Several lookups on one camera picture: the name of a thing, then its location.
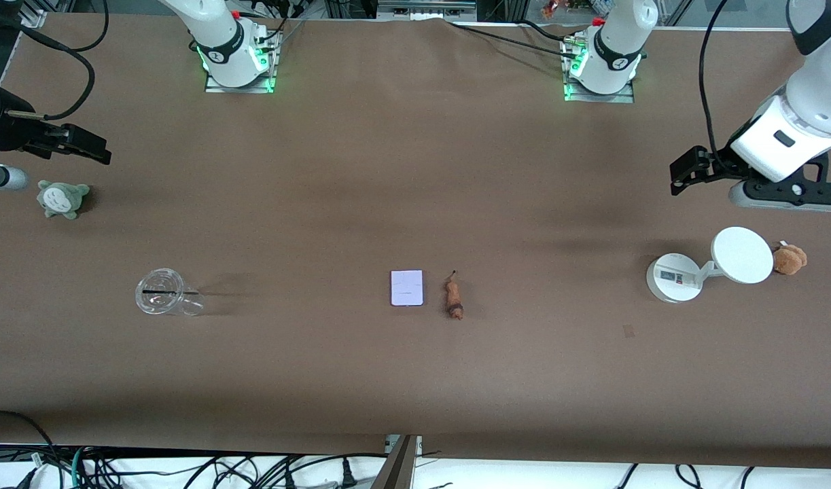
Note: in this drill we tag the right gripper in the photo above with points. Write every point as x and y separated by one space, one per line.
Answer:
11 130

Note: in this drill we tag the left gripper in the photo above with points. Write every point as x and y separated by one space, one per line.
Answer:
719 165

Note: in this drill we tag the white Huawei phone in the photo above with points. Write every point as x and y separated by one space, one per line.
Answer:
407 288

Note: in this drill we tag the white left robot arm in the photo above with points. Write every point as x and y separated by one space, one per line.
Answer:
612 41

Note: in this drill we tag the grey Totoro plush toy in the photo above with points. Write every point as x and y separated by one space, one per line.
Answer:
60 199

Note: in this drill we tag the white round-headed stand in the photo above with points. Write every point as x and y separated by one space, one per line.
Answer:
741 255

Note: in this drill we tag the brown plush toy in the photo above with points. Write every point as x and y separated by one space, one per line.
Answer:
789 259

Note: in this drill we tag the clear plastic cup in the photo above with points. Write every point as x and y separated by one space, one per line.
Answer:
158 292

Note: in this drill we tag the black straw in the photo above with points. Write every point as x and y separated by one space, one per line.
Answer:
164 292

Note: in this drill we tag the brown table cover sheet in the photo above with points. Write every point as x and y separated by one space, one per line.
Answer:
415 170

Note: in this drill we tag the dark table support beam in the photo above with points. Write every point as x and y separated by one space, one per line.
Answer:
398 465

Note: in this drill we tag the black power plug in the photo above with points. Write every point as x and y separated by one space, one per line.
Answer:
348 477

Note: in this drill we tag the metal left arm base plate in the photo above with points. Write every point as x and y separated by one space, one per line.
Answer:
626 95

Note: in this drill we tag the silver aluminium frame bar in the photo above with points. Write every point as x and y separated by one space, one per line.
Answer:
425 7

